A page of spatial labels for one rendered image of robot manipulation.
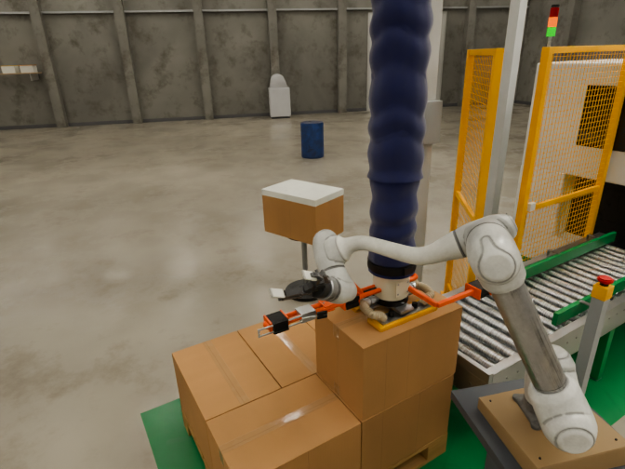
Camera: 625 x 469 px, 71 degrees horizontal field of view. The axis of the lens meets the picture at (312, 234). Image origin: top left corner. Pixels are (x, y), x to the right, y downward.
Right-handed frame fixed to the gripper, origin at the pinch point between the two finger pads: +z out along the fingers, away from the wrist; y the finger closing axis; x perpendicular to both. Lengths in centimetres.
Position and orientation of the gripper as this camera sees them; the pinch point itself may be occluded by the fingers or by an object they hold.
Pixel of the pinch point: (288, 284)
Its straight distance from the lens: 139.5
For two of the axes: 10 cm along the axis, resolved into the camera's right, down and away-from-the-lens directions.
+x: -3.1, -8.7, 3.8
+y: -7.8, 4.6, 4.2
